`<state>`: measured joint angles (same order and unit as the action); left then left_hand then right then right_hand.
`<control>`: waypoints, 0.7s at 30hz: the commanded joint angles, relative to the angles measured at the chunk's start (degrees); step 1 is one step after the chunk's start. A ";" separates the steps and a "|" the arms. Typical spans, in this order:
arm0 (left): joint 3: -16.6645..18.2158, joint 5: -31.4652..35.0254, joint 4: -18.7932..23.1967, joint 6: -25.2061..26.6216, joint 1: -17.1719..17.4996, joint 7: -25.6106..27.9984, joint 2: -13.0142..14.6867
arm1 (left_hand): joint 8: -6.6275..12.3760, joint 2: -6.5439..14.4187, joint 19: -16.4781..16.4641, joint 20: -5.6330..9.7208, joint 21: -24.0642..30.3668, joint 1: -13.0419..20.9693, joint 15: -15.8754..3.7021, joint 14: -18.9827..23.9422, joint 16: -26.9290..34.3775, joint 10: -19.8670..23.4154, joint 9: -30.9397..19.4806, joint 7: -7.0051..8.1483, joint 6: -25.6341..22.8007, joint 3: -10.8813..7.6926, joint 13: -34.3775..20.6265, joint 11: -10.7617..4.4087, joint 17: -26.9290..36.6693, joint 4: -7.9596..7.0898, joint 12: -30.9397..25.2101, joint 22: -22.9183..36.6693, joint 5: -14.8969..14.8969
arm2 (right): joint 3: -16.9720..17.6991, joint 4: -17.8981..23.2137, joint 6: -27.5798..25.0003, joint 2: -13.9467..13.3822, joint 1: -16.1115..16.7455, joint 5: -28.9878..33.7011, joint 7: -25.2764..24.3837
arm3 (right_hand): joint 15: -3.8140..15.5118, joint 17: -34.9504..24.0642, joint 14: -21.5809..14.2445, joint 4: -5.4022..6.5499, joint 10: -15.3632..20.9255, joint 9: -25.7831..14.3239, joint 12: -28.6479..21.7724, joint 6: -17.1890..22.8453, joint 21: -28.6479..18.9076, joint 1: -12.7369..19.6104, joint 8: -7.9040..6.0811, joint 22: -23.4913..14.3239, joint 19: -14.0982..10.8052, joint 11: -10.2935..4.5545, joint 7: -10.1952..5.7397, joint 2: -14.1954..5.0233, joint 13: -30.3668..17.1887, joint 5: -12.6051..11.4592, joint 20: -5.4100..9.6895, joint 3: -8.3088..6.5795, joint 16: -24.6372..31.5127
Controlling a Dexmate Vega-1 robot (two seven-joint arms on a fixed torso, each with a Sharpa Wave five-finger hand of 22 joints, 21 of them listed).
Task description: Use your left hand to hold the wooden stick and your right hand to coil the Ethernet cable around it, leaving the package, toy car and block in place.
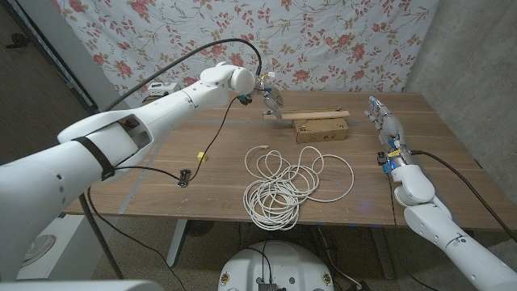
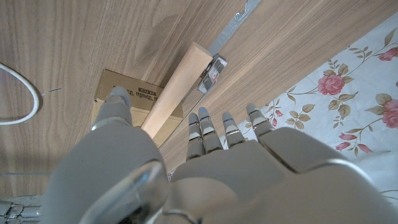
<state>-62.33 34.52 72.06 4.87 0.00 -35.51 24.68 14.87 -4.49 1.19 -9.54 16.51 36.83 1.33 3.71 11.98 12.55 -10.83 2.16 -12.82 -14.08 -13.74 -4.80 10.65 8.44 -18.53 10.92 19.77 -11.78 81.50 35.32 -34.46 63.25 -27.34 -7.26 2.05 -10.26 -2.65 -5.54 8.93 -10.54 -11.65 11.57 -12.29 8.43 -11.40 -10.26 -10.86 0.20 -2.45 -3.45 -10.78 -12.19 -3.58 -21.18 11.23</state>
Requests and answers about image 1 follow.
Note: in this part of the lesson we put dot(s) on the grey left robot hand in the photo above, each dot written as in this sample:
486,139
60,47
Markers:
272,97

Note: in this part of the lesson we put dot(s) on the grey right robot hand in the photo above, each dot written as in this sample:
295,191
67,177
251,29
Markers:
387,125

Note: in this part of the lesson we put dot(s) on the long wooden stick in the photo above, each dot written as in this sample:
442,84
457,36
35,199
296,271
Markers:
315,115

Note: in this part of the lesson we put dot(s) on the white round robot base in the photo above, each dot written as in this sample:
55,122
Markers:
276,262

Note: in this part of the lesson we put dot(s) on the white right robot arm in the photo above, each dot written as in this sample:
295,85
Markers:
428,218

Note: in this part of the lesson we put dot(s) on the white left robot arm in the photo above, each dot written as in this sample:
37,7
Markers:
169,109

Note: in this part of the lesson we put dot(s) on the brown cardboard package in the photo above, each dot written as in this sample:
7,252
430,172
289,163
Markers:
321,130

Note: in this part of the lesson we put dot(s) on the small yellow block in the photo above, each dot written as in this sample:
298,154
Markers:
202,157

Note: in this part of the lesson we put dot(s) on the small black toy car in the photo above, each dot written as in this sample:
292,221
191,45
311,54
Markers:
184,178

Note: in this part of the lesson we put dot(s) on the floral backdrop cloth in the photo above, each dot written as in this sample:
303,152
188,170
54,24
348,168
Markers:
323,24

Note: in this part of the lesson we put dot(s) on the white power strip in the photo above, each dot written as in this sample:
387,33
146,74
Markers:
163,87

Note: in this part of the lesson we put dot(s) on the grey table leg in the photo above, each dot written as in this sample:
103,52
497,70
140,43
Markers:
383,250

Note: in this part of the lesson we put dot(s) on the dark round fan grille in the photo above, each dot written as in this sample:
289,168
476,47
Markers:
199,228

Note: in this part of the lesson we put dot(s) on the white table leg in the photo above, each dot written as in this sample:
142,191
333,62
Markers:
176,242

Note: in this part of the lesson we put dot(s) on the white floor platform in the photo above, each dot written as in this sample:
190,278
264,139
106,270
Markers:
68,242

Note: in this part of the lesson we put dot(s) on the black floor object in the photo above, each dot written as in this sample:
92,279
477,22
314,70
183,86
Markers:
17,40

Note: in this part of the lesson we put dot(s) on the white robot torso edge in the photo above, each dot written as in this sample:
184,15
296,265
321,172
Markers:
81,286

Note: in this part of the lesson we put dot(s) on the white round disc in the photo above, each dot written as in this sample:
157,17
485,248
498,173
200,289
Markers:
38,247

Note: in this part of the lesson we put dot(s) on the dark baseboard rail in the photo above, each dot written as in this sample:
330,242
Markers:
60,64

